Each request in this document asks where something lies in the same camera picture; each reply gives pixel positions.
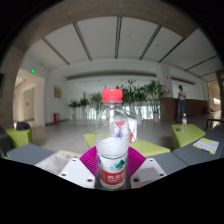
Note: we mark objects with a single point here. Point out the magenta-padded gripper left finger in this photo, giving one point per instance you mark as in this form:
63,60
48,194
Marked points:
76,171

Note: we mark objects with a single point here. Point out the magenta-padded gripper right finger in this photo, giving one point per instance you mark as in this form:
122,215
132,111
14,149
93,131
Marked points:
148,171

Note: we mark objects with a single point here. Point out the clear red-capped water bottle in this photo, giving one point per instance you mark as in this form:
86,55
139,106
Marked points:
112,150

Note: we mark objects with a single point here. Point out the wide lime green low table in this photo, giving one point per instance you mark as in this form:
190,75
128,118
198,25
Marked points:
150,148

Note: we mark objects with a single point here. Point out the printed magazine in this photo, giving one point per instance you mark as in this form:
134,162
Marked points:
55,161

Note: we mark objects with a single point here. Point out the small lime green low table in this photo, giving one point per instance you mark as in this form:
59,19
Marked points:
186,138

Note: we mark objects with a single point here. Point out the red floor cabinet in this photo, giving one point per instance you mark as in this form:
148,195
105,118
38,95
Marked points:
56,118

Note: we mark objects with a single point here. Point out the small clear plastic bottle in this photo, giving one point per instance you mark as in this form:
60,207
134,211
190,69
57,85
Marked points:
184,125

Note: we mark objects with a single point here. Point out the yellow and white leaflet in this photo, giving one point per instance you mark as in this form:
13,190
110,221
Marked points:
206,145

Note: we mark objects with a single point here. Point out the lime green seat block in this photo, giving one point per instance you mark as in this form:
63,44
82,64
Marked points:
20,138

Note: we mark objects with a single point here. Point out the black bag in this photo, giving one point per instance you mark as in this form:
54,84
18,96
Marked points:
22,126

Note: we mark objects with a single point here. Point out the person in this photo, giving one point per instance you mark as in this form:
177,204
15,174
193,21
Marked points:
181,103

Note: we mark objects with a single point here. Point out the group of potted green plants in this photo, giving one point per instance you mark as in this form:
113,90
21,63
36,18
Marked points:
146,95

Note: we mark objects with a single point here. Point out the dark grey chair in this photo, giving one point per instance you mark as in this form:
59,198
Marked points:
4,143

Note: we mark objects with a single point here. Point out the dark wooden bench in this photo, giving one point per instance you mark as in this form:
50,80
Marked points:
215,120

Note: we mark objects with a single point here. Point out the green exit sign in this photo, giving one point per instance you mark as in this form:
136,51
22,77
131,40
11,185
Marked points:
32,70

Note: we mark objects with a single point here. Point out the framed wall picture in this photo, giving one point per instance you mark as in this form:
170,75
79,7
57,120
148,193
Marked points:
58,92

